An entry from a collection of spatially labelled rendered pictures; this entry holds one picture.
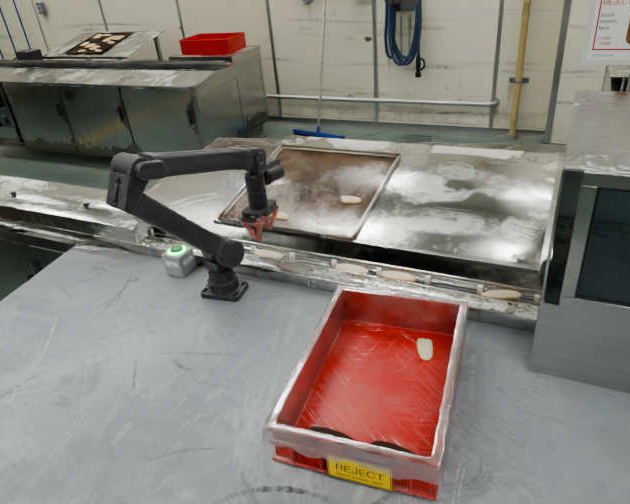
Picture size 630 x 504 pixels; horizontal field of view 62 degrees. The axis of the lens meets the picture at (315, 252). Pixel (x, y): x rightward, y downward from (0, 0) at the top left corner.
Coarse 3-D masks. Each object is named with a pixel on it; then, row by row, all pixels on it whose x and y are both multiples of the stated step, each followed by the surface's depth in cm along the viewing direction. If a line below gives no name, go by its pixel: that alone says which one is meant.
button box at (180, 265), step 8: (192, 248) 163; (168, 256) 159; (176, 256) 158; (184, 256) 160; (192, 256) 163; (168, 264) 161; (176, 264) 159; (184, 264) 160; (192, 264) 164; (168, 272) 163; (176, 272) 161; (184, 272) 161
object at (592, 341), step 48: (576, 96) 127; (624, 96) 123; (576, 144) 100; (624, 144) 98; (576, 192) 143; (576, 240) 97; (576, 288) 102; (576, 336) 107; (624, 336) 103; (624, 384) 108
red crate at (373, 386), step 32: (352, 320) 136; (352, 352) 126; (384, 352) 125; (416, 352) 124; (448, 352) 123; (320, 384) 118; (352, 384) 117; (384, 384) 116; (416, 384) 115; (320, 416) 110; (352, 416) 109; (384, 416) 108; (416, 416) 108; (288, 448) 99; (416, 448) 101; (416, 480) 91
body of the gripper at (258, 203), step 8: (248, 192) 151; (264, 192) 152; (248, 200) 153; (256, 200) 151; (264, 200) 152; (272, 200) 158; (248, 208) 154; (256, 208) 152; (264, 208) 153; (256, 216) 151
